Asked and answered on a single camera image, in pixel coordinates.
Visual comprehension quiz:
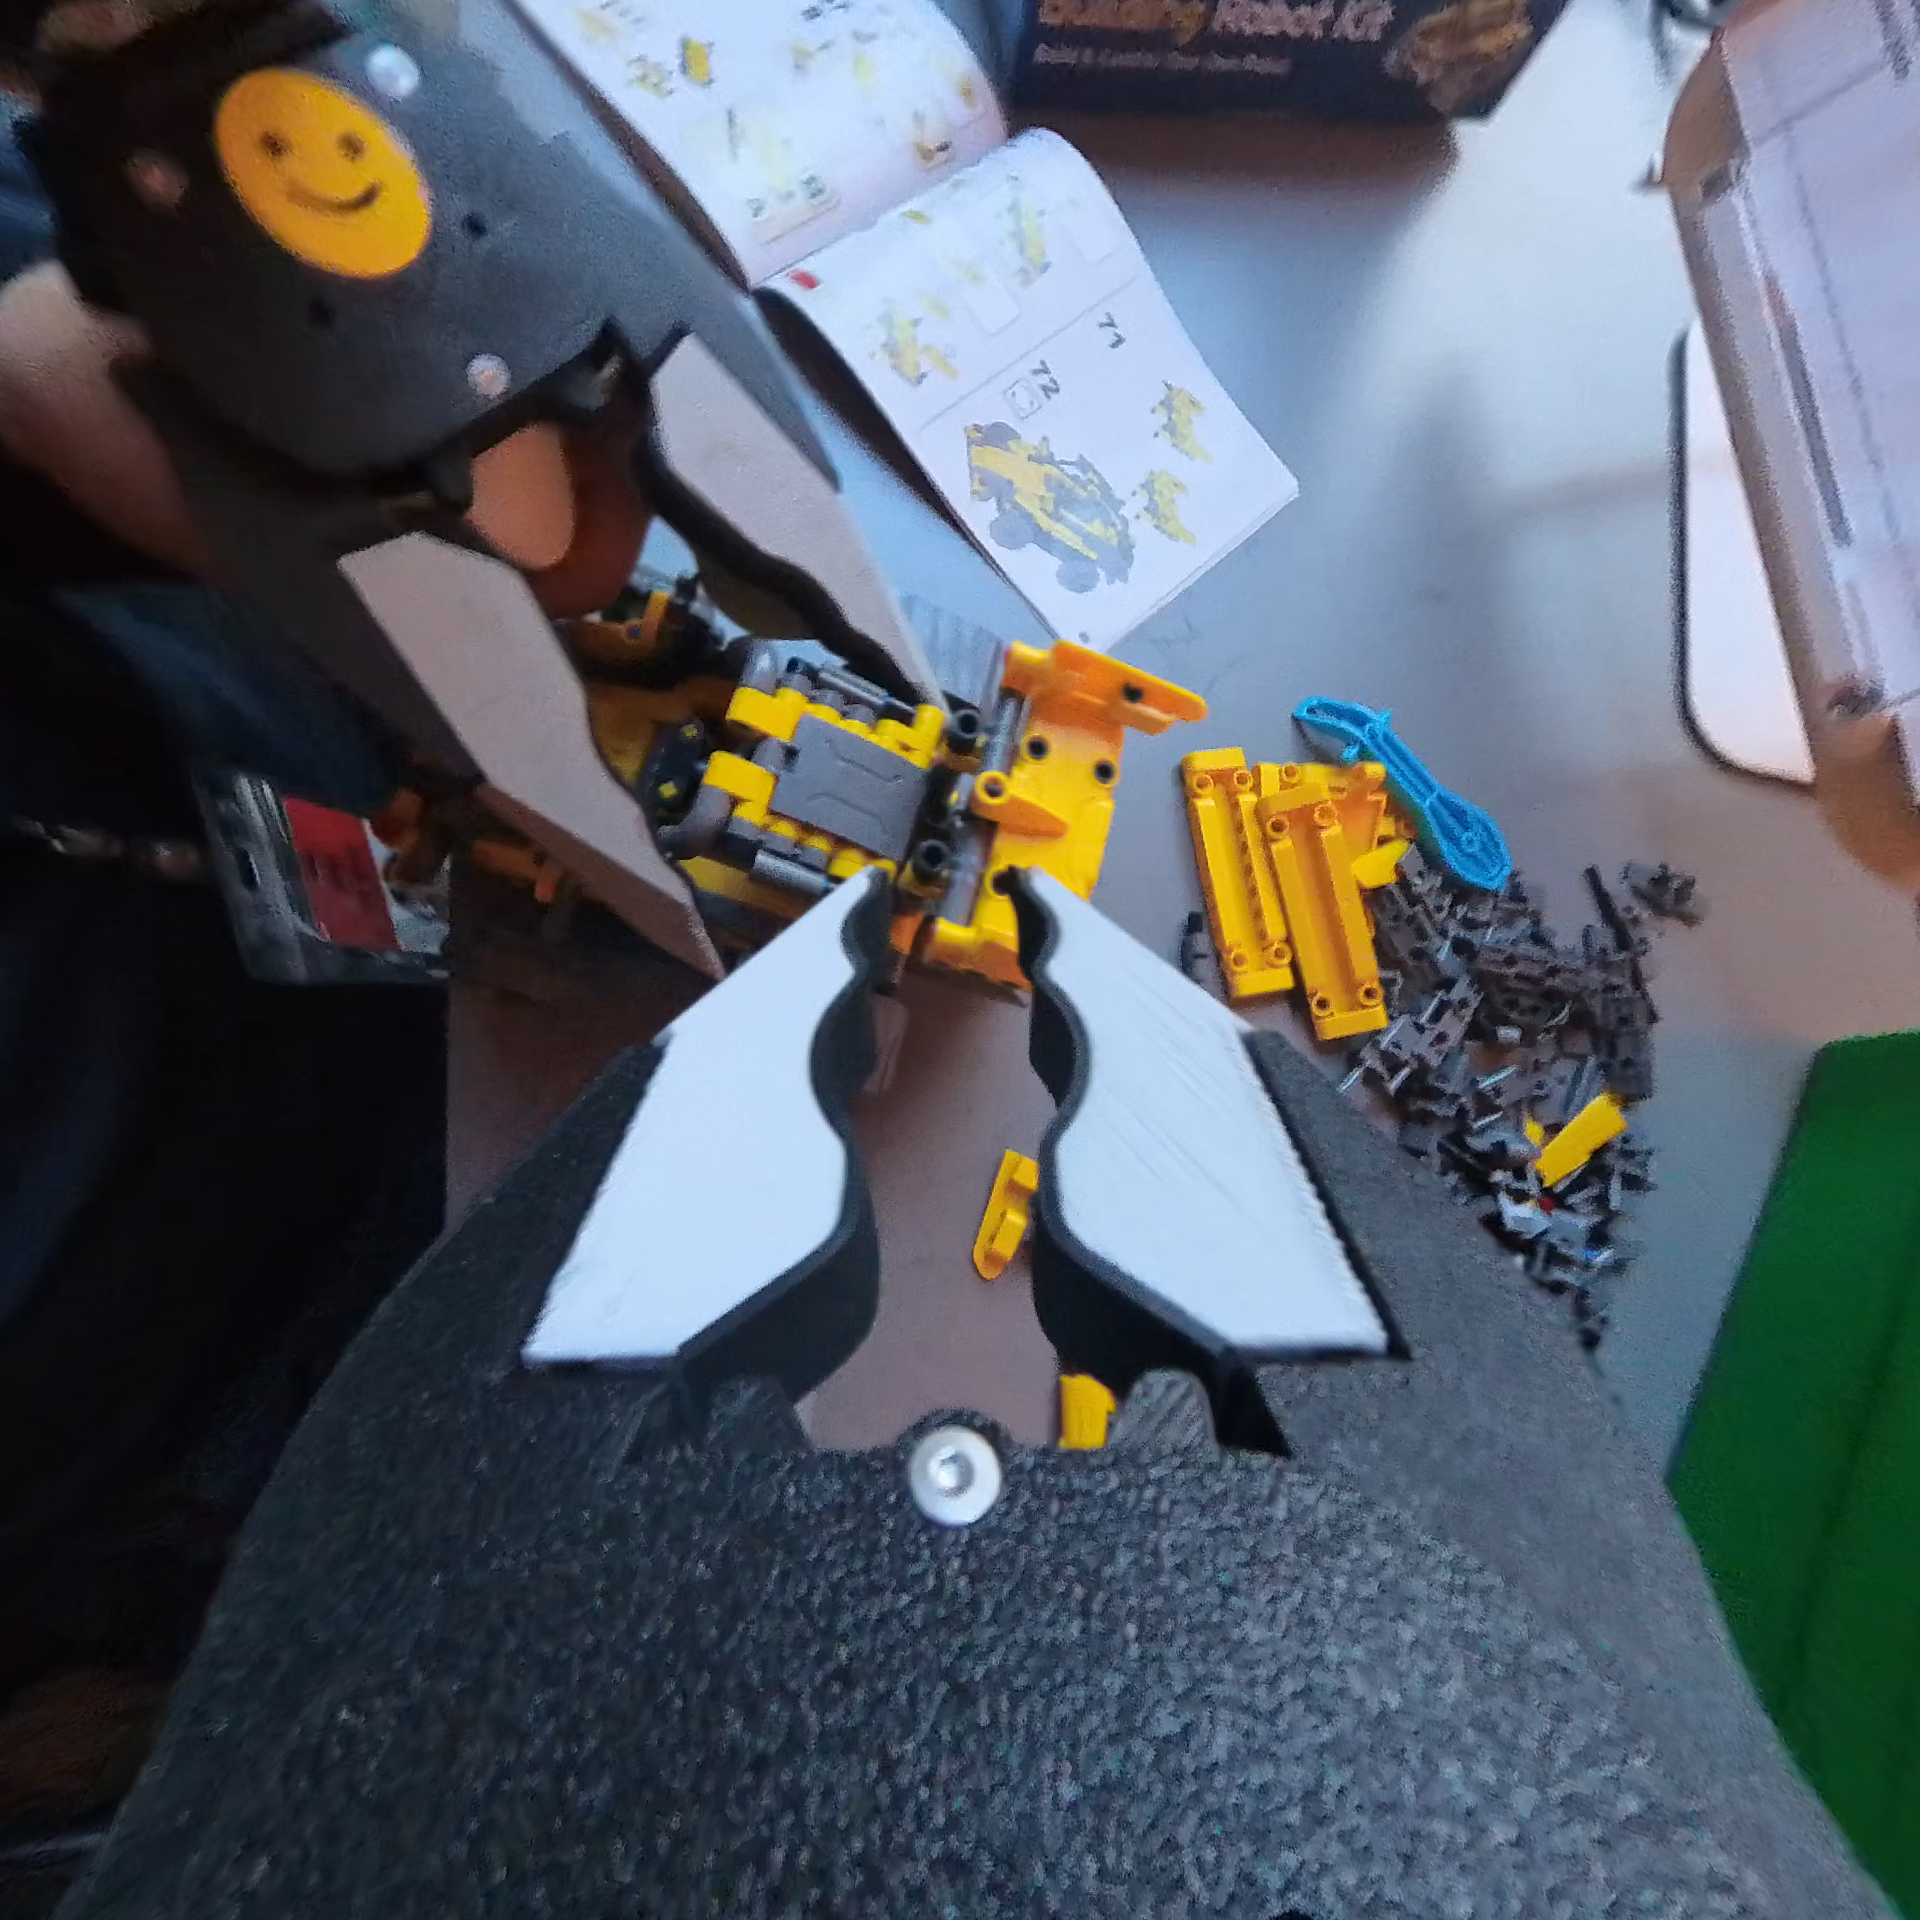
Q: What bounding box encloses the pile of grey brick parts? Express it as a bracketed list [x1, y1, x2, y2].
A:
[1187, 855, 1713, 1338]

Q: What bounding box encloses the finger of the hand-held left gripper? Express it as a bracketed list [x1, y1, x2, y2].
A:
[615, 303, 946, 706]
[332, 527, 729, 976]

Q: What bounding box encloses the wooden document stand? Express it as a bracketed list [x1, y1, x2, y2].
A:
[1660, 0, 1920, 896]

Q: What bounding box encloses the dark blue kit box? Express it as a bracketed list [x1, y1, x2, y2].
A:
[1000, 0, 1577, 129]

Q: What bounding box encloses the yellow grey brick toy vehicle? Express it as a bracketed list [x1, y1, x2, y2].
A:
[572, 586, 1008, 963]

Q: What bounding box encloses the grey desk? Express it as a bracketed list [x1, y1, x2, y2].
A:
[450, 0, 1920, 1503]

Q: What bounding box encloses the yellow curved brick piece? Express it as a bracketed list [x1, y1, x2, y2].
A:
[967, 1148, 1048, 1287]

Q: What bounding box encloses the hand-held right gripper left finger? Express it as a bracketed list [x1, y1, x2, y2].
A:
[517, 872, 904, 1384]

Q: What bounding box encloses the yellow holed brick assembly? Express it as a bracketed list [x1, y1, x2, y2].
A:
[900, 639, 1209, 976]

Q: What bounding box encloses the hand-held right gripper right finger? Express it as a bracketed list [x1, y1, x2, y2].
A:
[1000, 864, 1396, 1436]

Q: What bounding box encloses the blue brick separator tool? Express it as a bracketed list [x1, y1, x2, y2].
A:
[1292, 696, 1514, 896]

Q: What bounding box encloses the white instruction booklet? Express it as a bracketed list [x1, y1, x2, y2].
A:
[497, 0, 1301, 654]

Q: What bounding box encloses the green plastic bin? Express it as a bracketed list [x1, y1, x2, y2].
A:
[1660, 1031, 1920, 1897]

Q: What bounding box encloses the printed instruction sheet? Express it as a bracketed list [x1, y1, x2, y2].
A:
[1725, 0, 1920, 723]

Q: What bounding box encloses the yellow brick panel assembly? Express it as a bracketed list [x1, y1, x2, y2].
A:
[1179, 745, 1413, 1048]

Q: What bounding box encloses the person's left hand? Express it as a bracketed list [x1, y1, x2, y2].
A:
[0, 266, 217, 588]

